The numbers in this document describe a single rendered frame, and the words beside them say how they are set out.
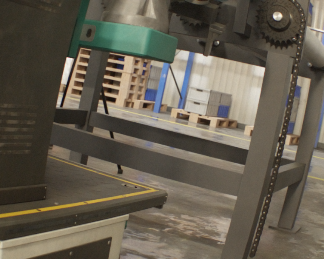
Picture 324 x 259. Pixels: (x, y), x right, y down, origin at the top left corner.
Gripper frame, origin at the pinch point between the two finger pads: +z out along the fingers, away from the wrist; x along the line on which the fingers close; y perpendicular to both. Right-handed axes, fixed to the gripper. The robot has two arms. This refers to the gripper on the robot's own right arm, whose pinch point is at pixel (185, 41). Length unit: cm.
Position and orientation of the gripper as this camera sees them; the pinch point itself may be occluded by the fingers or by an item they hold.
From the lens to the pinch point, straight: 173.4
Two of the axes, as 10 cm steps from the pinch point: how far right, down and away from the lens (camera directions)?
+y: -3.7, 3.9, -8.5
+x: 9.1, 3.4, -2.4
